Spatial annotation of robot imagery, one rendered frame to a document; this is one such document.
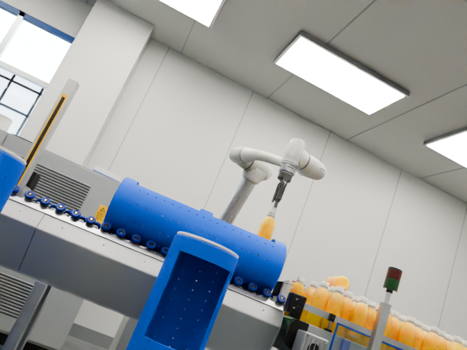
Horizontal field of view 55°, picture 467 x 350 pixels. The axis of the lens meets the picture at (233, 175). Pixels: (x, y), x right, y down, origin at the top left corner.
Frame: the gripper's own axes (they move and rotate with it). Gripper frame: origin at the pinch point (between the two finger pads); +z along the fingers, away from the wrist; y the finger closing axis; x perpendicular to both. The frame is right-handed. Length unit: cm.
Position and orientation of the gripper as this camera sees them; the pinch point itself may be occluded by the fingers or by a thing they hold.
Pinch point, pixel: (273, 208)
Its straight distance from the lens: 236.6
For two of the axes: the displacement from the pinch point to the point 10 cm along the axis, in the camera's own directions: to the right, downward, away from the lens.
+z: -3.6, 8.9, -2.9
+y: 1.8, -2.4, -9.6
